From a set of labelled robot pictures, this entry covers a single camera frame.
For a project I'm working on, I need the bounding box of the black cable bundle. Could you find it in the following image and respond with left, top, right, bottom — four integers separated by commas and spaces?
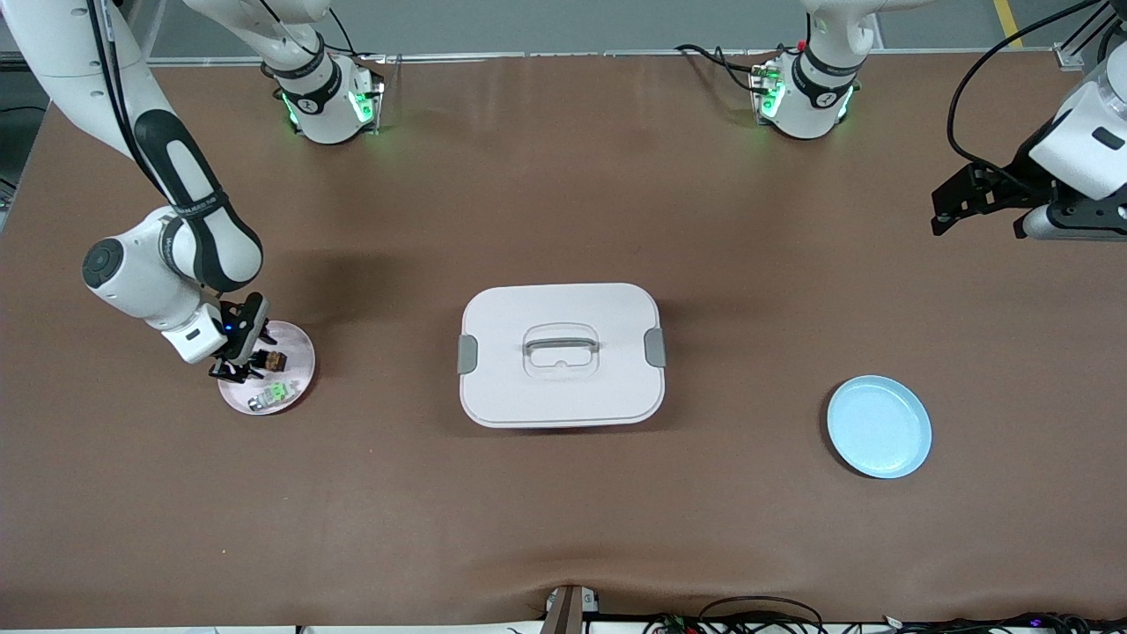
641, 596, 1127, 634

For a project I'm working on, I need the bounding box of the white lidded storage box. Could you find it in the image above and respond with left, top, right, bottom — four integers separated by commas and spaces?
457, 282, 667, 430

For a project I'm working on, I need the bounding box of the brown table mat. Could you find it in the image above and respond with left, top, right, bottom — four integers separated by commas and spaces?
0, 53, 1127, 628

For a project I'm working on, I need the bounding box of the silver table edge rail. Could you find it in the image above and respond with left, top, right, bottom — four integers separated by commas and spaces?
145, 48, 1071, 68

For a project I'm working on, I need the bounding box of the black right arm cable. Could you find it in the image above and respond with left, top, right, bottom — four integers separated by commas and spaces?
86, 0, 170, 195

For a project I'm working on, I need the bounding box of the light blue round plate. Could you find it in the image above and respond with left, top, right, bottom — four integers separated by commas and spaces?
826, 375, 932, 480

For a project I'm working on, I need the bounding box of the black power cable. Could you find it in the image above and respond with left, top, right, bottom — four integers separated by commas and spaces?
674, 42, 776, 98
328, 7, 390, 64

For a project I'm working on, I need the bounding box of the metal clamp bracket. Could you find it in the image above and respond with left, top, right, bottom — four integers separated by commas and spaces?
541, 584, 602, 634

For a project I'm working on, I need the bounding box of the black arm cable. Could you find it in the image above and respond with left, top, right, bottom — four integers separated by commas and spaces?
86, 0, 170, 195
946, 0, 1106, 195

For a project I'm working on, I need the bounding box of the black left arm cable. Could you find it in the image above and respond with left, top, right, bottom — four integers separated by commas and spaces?
946, 0, 1106, 195

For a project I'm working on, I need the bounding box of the green push-button switch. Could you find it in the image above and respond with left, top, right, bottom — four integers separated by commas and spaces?
247, 379, 302, 413

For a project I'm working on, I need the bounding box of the pink round plate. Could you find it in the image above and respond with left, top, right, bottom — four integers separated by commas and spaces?
217, 321, 316, 417

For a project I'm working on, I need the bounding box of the aluminium frame post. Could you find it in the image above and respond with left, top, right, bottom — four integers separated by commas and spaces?
1052, 0, 1127, 73

